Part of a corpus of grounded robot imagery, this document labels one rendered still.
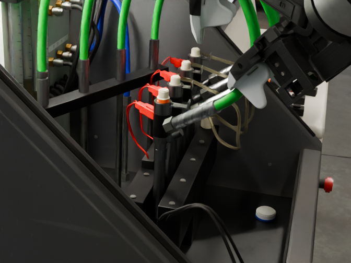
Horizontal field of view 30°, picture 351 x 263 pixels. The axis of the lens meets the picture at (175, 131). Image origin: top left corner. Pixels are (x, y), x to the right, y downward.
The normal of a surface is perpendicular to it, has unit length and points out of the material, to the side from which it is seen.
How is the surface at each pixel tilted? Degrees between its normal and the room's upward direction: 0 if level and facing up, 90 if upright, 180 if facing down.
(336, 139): 0
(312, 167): 0
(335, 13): 110
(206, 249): 0
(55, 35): 90
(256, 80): 101
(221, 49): 90
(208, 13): 93
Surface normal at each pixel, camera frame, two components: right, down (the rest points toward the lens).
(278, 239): 0.06, -0.91
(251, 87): -0.73, 0.42
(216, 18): -0.24, 0.44
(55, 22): 0.97, 0.15
